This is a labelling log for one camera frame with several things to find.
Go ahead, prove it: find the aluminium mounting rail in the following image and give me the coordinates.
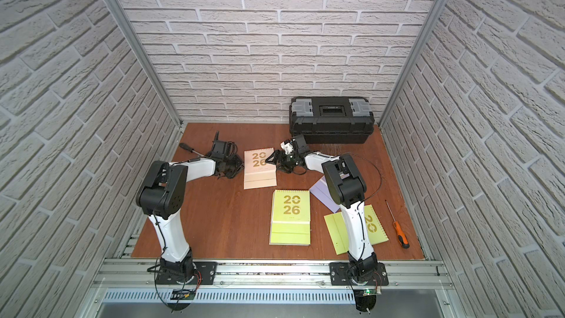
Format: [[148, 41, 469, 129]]
[[93, 259, 454, 289]]

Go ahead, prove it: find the green calendar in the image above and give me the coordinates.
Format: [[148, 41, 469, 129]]
[[324, 205, 388, 255], [269, 189, 311, 246]]

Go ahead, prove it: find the purple calendar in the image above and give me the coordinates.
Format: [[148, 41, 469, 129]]
[[309, 177, 340, 214]]

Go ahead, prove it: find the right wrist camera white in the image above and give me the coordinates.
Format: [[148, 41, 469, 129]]
[[280, 139, 295, 155]]

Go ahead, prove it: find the orange handled screwdriver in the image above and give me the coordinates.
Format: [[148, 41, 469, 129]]
[[385, 200, 410, 249]]

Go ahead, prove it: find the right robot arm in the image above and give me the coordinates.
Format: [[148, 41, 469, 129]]
[[266, 135, 378, 283]]

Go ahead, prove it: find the pink calendar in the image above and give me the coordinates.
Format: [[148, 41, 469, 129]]
[[244, 147, 277, 189]]

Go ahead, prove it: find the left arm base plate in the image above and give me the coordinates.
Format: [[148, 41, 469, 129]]
[[155, 261, 219, 287]]

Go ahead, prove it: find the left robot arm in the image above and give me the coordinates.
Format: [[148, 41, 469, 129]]
[[135, 134, 244, 283]]

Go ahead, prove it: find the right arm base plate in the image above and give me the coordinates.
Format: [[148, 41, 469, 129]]
[[329, 262, 389, 287]]

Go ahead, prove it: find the black handled screwdriver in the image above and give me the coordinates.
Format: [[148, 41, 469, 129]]
[[179, 143, 204, 157]]

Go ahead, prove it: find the black plastic toolbox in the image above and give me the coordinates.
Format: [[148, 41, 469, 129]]
[[289, 97, 375, 144]]

